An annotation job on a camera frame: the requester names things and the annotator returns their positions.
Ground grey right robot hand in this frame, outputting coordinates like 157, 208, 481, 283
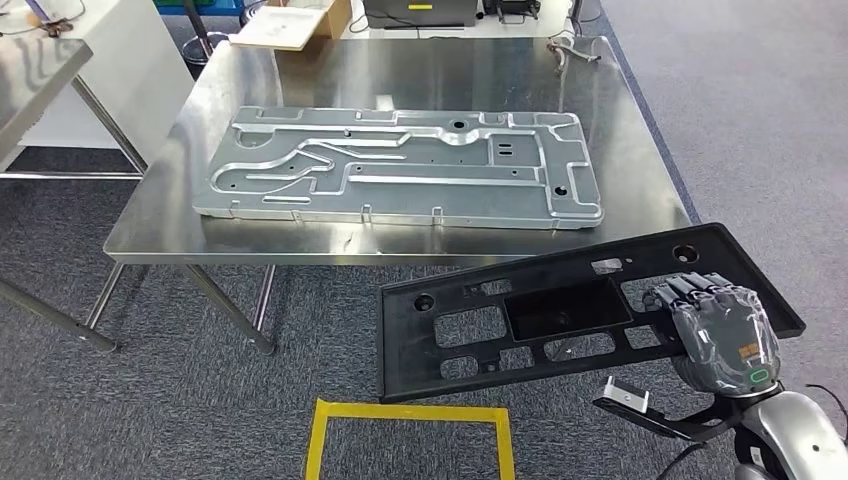
642, 271, 783, 399

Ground black plastic panel part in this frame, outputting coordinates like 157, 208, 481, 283
376, 222, 808, 404

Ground stainless steel workbench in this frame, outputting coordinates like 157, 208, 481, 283
102, 34, 694, 357

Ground stamped metal panel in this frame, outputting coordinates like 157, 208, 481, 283
192, 105, 605, 231

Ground black desktop device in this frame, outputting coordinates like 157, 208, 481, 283
483, 0, 542, 20

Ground yellow floor tape square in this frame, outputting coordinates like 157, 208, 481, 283
304, 398, 517, 480

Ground cardboard box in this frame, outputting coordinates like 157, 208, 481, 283
228, 0, 352, 53

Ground chrome stool base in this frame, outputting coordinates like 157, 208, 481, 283
180, 0, 231, 66

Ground blue storage rack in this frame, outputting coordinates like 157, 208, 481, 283
153, 0, 245, 16

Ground white cabinet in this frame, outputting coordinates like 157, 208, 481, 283
19, 0, 197, 151

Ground small steel table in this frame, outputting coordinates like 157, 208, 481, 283
0, 36, 148, 354

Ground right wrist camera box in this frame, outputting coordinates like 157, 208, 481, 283
592, 376, 745, 444

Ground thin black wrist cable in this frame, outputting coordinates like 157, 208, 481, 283
804, 384, 848, 446

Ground black camera cable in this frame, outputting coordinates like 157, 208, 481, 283
652, 442, 708, 480

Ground loose tangled wires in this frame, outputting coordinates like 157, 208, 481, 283
0, 0, 89, 38

